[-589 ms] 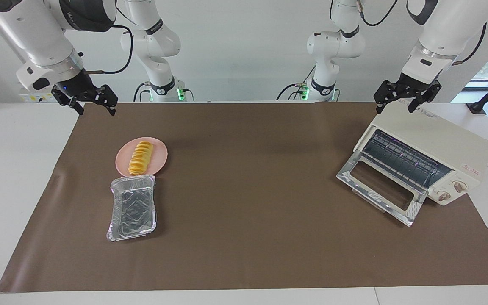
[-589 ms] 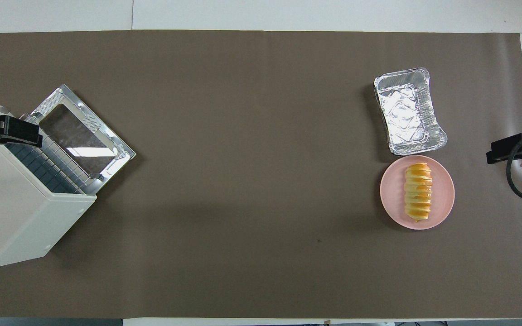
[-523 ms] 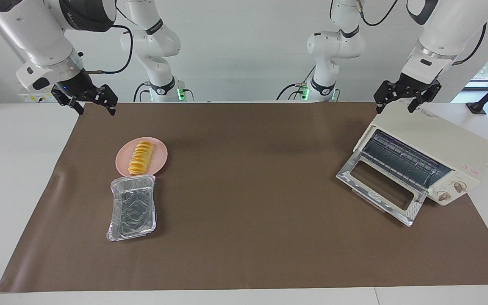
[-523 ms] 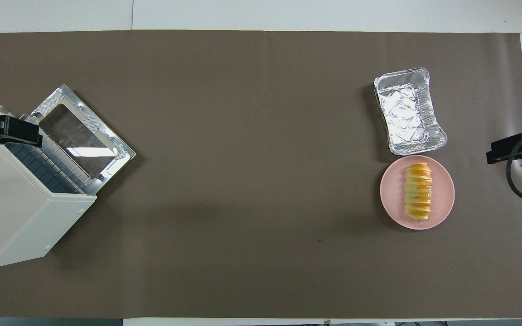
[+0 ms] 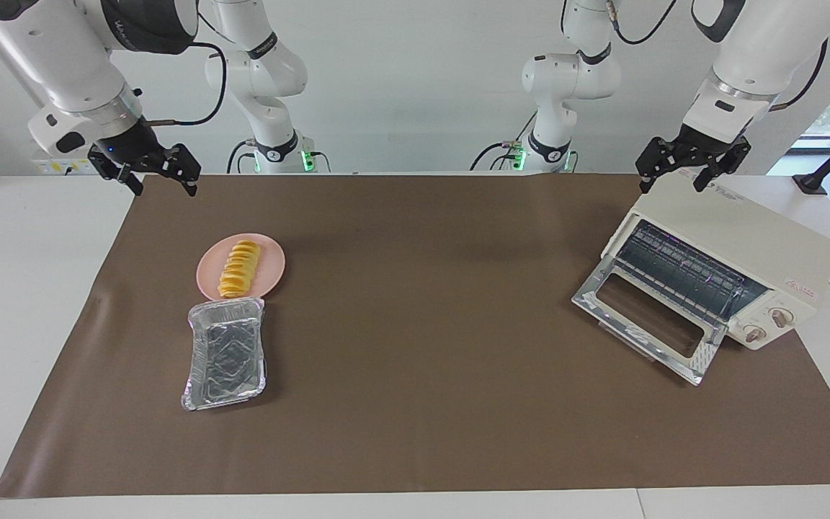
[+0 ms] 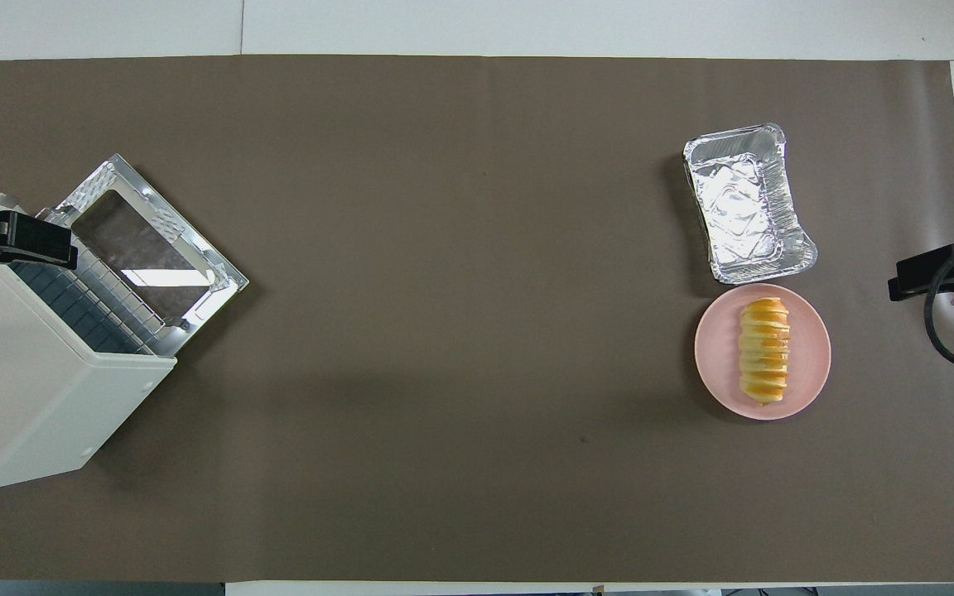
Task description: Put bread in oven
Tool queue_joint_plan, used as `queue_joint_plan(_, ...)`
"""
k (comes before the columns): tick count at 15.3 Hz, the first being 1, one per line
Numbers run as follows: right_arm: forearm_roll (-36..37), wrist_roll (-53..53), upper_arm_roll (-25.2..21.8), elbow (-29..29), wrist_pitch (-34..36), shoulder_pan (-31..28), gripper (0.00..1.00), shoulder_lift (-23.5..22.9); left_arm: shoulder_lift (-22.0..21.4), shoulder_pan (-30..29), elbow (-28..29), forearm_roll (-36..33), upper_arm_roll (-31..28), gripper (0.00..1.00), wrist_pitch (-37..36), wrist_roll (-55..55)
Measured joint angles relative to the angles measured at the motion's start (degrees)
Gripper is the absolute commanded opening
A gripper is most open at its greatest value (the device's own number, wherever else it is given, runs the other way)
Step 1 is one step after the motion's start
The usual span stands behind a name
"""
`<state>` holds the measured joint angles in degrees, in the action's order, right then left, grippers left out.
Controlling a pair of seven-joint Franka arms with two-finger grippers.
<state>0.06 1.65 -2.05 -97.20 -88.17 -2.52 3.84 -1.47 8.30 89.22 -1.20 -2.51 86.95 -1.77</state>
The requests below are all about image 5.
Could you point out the white wall power strip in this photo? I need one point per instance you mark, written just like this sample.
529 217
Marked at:
55 166

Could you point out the pink round plate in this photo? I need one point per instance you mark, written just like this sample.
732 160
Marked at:
272 259

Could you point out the cream toaster oven body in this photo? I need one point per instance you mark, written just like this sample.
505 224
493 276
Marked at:
746 231

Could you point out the yellow sliced bread loaf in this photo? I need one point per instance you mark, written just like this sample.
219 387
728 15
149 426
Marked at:
238 270

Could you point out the brown table mat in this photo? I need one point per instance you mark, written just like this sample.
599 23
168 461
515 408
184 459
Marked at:
422 360

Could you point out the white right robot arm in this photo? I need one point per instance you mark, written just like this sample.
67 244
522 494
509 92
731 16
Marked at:
62 58

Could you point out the aluminium foil tray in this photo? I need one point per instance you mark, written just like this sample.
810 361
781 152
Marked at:
224 360

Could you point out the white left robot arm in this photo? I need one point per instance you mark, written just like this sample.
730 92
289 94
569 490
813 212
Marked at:
761 43

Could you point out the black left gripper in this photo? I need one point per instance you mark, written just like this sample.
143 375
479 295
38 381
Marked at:
696 151

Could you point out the cream oven knob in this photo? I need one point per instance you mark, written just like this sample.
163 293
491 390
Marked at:
782 318
755 334

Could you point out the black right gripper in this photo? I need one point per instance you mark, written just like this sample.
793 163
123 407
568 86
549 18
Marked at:
134 148

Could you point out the metal glass oven door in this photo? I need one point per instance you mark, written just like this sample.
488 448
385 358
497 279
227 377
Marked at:
591 299

